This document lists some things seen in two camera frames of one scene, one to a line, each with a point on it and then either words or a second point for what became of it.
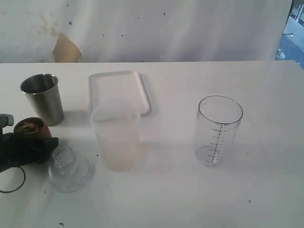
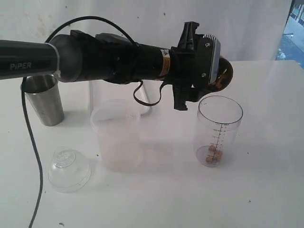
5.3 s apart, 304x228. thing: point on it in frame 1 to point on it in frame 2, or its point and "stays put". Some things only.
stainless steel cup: x=43 y=93 stays put
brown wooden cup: x=33 y=127 to x=223 y=77
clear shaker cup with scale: x=218 y=120 stays put
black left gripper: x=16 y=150 to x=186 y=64
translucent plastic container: x=116 y=121 stays put
